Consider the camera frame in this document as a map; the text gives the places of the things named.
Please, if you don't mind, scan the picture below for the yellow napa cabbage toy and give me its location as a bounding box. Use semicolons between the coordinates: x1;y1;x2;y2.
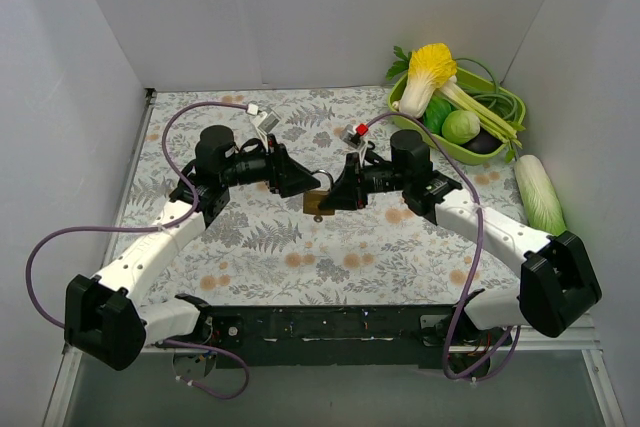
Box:
397;43;457;118

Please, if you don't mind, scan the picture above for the green parsley leaf toy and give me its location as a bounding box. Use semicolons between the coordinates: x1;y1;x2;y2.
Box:
386;46;412;81

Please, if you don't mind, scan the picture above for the large brass padlock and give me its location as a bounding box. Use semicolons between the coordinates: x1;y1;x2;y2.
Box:
302;189;335;223

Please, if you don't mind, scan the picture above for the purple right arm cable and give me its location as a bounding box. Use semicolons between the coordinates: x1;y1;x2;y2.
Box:
367;111;521;382

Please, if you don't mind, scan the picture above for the round green cabbage toy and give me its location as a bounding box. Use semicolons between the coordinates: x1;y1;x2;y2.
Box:
441;110;481;145

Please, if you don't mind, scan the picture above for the green napa cabbage toy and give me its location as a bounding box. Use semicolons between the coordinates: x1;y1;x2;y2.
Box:
514;155;567;236

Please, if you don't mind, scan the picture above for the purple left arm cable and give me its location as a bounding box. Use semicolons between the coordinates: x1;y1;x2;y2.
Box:
25;100;251;401

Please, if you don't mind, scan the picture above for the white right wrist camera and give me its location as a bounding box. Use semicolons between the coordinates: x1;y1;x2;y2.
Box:
340;124;368;165

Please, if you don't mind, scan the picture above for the pale celery stalks toy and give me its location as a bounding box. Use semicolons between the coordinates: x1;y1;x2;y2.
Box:
437;80;523;147

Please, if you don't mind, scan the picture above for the aluminium frame rail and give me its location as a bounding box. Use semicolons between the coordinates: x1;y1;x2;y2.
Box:
44;324;625;426

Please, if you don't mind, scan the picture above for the dark green vegetable toy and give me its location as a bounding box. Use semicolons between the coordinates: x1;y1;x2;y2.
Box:
423;96;453;135

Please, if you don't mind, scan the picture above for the green long beans toy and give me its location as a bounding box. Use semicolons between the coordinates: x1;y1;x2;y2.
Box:
455;57;518;121

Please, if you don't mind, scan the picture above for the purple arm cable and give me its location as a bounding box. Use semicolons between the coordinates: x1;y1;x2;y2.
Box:
367;111;521;382
25;100;251;401

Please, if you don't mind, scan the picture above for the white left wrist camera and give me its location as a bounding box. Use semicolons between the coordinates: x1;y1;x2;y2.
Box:
246;103;281;147

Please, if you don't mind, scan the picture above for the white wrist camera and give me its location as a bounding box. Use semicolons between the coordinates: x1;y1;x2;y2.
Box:
246;103;281;147
340;124;368;165

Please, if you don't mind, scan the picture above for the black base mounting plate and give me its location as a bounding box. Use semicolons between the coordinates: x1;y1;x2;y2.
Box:
154;304;516;371

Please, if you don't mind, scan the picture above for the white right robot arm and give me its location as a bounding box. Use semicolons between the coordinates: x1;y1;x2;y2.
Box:
318;130;602;345

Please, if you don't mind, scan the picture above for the purple eggplant toy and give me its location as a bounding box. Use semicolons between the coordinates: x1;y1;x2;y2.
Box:
462;129;503;155

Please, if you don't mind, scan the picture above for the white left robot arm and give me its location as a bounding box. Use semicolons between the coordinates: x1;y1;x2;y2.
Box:
64;125;320;371

